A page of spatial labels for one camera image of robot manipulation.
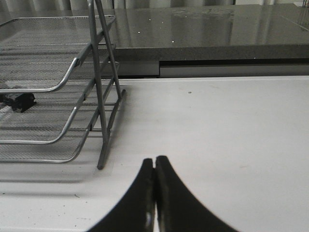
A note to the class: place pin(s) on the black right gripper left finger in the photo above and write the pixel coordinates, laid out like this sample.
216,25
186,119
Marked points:
135,211

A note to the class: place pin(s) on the silver mesh top tray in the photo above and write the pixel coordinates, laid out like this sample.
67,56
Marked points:
42,54

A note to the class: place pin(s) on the silver metal rack frame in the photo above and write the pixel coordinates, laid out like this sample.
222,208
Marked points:
99,30

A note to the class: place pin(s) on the grey stone counter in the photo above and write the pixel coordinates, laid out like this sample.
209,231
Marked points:
212,41

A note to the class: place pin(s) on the red emergency stop button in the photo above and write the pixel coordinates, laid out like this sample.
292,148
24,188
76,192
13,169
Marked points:
18,101

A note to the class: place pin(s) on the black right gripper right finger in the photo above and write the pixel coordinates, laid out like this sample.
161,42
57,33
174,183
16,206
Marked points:
178,209

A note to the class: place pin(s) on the silver mesh tray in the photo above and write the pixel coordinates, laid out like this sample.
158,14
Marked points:
63,150
69,111
42,54

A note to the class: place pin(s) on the silver mesh bottom tray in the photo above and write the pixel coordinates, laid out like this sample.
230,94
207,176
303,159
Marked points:
63,150

